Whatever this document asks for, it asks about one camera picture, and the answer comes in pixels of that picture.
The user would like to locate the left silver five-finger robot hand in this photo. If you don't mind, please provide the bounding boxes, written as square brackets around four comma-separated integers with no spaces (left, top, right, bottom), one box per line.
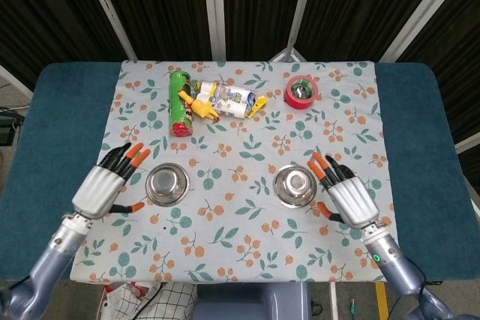
[70,142,152,220]

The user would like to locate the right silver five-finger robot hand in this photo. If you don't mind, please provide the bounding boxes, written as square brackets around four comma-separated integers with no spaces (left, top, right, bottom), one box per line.
[307,151,380,229]

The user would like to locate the steel bowl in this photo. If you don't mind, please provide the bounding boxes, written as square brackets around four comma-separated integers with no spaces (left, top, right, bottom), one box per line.
[145,162,191,208]
[272,164,319,208]

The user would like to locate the floral tablecloth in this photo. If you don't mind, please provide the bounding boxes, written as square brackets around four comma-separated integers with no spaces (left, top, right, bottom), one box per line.
[69,59,401,284]

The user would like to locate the blue felt table cover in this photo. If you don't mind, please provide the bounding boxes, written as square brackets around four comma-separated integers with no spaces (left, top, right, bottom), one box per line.
[0,61,480,284]

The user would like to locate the black electronics box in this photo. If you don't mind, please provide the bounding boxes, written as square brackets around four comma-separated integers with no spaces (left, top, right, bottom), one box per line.
[0,108,24,147]

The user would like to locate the green chips can red lid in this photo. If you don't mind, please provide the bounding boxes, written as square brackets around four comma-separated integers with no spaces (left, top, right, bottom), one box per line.
[167,70,196,138]

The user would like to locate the red tape roll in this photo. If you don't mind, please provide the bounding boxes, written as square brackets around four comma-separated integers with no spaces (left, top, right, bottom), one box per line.
[283,75,319,109]

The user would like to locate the yellow rubber chicken toy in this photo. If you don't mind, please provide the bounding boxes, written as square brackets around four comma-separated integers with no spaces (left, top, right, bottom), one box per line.
[177,89,221,123]

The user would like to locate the white black checked cloth bag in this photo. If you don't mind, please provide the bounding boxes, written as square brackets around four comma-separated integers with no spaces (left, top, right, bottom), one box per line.
[103,281,199,320]

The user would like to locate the blue-grey robot torso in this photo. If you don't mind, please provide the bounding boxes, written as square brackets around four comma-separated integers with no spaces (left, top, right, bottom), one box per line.
[193,282,312,320]

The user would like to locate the white rolls in plastic pack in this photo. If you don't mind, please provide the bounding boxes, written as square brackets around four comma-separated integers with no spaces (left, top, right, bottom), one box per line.
[190,79,270,120]

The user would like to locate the white partition frame post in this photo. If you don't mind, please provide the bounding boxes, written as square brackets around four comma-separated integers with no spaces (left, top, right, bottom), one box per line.
[201,0,228,61]
[77,0,138,61]
[454,133,480,154]
[0,64,35,98]
[378,0,472,63]
[285,0,320,51]

